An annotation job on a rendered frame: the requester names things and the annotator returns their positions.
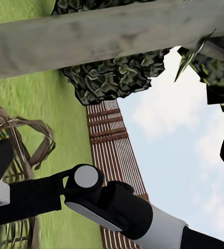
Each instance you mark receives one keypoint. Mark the tree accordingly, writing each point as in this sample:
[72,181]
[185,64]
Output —
[47,43]

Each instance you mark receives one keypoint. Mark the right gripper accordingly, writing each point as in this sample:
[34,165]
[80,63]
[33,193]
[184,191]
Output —
[22,203]

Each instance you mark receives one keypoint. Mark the bush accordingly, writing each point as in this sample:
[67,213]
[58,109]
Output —
[110,79]

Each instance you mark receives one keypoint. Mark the wicker basket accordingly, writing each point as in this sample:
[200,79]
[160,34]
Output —
[21,166]

